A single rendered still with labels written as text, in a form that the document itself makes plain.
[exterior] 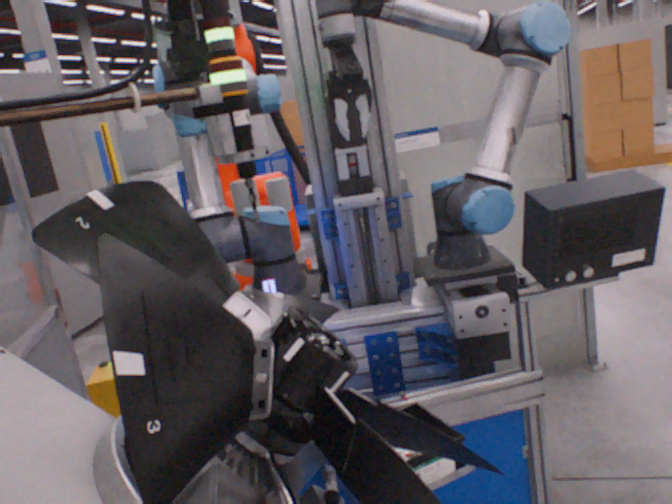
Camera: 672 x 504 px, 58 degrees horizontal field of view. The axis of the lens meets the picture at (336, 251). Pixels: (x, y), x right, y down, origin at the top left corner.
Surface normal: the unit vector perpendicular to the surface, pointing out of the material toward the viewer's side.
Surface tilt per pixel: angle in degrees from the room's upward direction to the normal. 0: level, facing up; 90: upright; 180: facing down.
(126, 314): 73
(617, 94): 90
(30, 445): 50
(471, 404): 90
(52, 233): 55
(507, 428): 90
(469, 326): 90
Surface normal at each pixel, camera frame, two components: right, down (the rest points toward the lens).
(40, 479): 0.64, -0.77
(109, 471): -0.59, -0.44
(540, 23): 0.29, 0.07
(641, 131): -0.21, 0.27
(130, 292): 0.86, -0.41
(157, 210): 0.45, -0.70
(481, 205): 0.22, 0.32
